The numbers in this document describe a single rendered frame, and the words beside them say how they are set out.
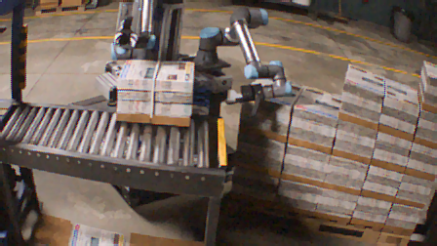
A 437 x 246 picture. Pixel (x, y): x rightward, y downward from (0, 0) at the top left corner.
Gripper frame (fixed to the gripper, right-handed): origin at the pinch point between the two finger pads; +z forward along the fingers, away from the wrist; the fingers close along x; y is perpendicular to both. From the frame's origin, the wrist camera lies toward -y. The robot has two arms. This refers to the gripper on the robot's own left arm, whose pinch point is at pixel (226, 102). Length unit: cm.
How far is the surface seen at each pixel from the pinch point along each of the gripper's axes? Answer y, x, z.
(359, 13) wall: 222, -649, -279
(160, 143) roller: -17, 42, 29
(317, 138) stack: -26, -10, -46
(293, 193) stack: -56, -32, -29
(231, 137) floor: -10, -145, 9
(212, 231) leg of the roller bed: -62, 41, 14
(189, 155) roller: -25, 47, 16
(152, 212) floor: -55, -40, 60
